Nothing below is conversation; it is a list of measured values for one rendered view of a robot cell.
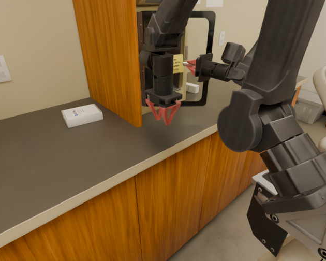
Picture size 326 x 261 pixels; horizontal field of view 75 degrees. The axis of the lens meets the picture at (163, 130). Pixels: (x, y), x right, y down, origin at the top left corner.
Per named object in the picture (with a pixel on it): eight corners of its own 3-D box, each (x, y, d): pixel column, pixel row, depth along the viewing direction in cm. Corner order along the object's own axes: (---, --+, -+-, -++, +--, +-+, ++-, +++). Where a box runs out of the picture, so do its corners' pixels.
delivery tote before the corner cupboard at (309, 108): (270, 111, 327) (276, 91, 310) (283, 104, 349) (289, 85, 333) (313, 127, 286) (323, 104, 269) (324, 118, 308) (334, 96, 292)
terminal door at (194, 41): (142, 106, 101) (137, 10, 81) (205, 105, 102) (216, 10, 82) (142, 106, 101) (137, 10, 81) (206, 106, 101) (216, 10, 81)
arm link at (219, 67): (224, 80, 72) (232, 84, 76) (233, 60, 71) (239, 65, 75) (208, 76, 77) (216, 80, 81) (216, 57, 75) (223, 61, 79)
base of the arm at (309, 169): (317, 208, 23) (369, 173, 28) (278, 143, 26) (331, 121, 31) (263, 215, 31) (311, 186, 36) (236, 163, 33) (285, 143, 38)
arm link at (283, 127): (287, 152, 28) (310, 142, 30) (249, 89, 31) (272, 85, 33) (243, 171, 36) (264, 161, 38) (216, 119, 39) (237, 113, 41)
